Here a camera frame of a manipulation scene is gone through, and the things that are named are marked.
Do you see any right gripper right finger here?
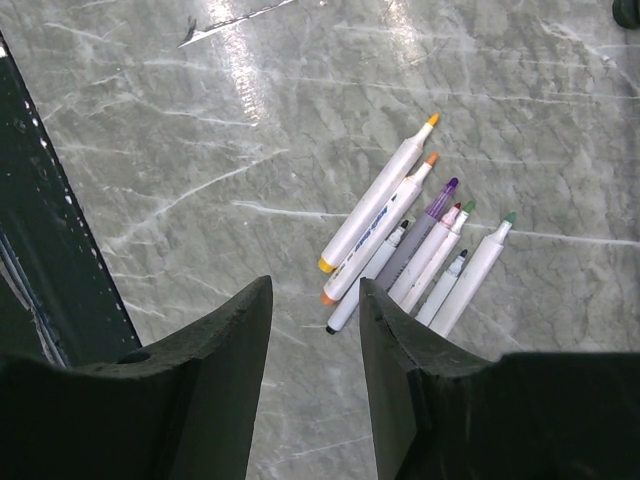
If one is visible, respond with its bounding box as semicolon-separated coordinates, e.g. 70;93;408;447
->
359;279;639;479

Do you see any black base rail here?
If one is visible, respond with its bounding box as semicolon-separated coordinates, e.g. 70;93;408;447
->
1;44;141;367

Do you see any dark blue marker pen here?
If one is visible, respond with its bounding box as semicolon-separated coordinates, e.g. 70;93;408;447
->
415;249;468;326

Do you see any green capped marker pen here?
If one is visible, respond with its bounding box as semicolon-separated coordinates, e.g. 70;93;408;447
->
400;200;475;313

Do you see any red marker pen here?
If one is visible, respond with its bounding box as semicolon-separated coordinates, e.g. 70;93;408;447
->
388;203;461;303

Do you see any yellow marker pen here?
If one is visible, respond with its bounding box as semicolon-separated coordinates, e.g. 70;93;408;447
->
318;113;440;273

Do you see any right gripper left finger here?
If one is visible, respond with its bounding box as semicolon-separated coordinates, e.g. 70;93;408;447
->
1;276;273;479

